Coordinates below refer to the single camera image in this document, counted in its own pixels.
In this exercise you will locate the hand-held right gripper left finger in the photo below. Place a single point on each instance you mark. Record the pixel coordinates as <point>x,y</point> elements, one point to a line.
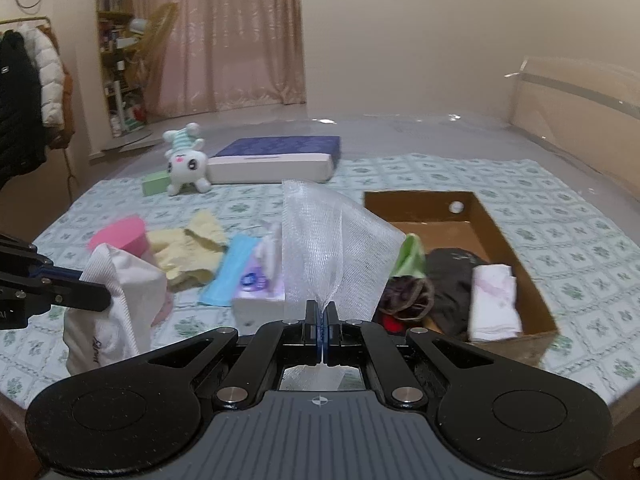
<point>315,332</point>

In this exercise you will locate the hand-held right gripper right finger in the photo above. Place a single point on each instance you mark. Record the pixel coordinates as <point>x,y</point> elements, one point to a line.
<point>329,332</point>

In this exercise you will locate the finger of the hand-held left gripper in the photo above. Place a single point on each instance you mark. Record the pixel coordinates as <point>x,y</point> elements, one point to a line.
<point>25,252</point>
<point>80,292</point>

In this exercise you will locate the red cloth item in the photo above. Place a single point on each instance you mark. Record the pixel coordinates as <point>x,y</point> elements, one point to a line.
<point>392,324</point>

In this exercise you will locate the pink lidded cup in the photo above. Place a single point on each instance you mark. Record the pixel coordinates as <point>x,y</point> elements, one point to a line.
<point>120,232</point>

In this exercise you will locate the purple tissue pack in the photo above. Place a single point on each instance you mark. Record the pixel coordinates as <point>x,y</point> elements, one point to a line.
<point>257,285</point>

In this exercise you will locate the dark brown scrunchie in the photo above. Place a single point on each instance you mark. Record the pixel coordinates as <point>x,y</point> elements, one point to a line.
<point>405,297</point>

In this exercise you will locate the white mesh cloth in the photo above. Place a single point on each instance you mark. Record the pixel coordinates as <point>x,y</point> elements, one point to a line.
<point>330,240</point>

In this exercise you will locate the light green cloth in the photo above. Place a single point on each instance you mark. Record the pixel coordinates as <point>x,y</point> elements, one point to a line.
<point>410,257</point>

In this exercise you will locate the dark grey embroidered cloth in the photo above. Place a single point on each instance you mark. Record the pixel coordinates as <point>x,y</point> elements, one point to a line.
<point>447,290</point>

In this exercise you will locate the white and pink towel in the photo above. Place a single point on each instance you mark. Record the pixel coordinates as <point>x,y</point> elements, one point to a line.
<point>495,305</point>

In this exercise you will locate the brown cardboard box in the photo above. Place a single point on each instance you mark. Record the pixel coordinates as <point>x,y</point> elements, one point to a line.
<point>520,260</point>

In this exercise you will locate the blue face mask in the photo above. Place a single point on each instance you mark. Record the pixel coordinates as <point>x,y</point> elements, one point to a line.
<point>225,280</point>

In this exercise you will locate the pale yellow cloth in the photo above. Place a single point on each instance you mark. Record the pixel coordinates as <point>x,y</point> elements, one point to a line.
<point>185,255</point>

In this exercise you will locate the green block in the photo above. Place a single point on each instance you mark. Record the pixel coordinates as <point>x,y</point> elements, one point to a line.
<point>156,184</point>

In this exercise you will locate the black jacket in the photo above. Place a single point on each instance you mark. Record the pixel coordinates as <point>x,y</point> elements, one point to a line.
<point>17,110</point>

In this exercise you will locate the brown jacket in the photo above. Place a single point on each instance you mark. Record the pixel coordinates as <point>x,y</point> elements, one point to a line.
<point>66,110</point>

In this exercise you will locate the white bunny plush toy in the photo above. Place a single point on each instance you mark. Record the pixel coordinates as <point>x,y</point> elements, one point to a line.
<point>187,165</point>

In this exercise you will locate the white puffer jacket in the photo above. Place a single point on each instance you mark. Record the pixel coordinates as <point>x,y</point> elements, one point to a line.
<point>47,80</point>

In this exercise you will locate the blue and white flat box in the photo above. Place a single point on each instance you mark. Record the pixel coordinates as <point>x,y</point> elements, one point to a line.
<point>280,157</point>

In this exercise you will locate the plastic covered mattress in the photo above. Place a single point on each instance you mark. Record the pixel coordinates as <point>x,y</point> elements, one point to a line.
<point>450,137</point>

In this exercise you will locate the bookshelf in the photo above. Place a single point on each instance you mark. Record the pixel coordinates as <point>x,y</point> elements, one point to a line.
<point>115,35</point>

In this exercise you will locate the pink curtain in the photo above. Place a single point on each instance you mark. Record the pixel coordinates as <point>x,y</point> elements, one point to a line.
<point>225,35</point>

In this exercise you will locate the wooden headboard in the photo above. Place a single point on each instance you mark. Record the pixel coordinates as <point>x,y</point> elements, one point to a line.
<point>575,95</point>

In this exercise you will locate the clothes rail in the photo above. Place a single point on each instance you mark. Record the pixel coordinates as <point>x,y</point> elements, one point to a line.
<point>30,21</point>

